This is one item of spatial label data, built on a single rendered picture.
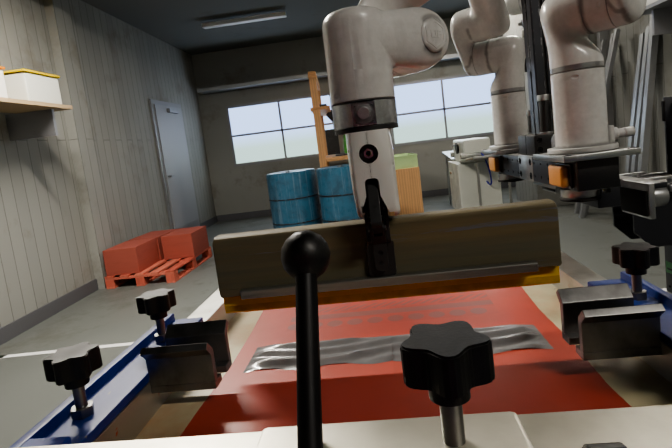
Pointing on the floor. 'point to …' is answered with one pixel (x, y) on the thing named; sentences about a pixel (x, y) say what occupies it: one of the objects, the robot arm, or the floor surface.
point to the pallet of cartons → (156, 256)
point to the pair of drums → (280, 201)
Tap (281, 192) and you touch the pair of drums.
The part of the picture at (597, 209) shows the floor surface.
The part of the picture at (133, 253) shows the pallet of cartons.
